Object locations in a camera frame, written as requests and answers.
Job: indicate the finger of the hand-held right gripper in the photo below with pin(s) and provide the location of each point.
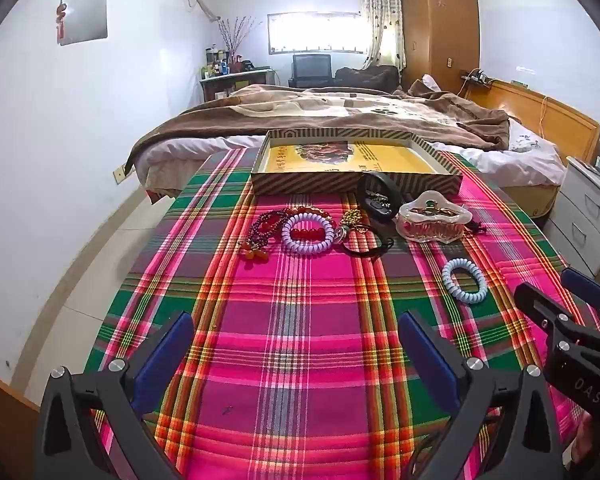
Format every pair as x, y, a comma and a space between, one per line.
587, 286
535, 302

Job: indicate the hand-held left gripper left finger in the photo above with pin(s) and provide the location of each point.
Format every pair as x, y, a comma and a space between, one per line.
165, 355

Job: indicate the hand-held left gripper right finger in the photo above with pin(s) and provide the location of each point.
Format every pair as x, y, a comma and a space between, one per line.
430, 360

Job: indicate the clear jewelry box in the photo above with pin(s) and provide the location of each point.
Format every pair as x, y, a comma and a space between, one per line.
430, 232

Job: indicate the clear white heart hair clip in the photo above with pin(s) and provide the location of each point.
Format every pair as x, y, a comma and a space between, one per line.
410, 206

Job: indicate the striped cardboard box tray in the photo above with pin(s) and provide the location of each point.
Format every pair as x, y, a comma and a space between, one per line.
380, 160

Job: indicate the person's right hand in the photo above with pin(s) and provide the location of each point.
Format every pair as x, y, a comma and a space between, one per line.
587, 440

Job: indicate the small dark tassel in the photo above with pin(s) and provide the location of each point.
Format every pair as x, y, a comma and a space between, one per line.
476, 226

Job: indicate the pink green plaid tablecloth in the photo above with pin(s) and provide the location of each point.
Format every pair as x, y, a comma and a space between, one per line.
305, 310

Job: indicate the white floral quilt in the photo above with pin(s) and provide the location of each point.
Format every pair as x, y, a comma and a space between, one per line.
505, 160

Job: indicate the black wristband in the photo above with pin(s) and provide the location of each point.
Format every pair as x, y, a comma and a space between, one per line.
392, 192

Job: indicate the wooden board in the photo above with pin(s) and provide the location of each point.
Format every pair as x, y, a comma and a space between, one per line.
5, 435

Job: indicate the wooden bed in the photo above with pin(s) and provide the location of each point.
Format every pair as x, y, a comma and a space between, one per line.
545, 110

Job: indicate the dark brown blanket pile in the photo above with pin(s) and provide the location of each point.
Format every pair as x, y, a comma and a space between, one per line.
367, 76

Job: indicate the wooden desk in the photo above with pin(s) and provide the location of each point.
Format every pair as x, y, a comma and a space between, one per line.
240, 80

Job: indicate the cluster of bottles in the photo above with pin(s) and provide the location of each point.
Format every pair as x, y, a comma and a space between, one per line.
217, 62

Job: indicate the wooden wardrobe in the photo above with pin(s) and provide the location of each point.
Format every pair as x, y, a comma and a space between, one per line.
440, 20

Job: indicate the black office chair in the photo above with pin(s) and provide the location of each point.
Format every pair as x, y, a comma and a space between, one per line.
311, 67

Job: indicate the floral curtain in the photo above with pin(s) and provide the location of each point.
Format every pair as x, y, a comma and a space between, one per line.
380, 20

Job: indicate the dried branches in vase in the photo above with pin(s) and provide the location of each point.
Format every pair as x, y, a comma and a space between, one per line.
235, 40

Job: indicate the window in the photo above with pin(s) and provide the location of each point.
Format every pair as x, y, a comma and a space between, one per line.
315, 32

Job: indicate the red hanging ornament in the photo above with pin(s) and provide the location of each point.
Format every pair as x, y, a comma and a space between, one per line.
60, 17

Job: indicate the wall socket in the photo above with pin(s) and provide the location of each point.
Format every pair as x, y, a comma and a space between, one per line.
120, 174

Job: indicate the silver wall poster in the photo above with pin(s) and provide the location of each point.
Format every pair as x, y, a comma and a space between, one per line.
85, 15

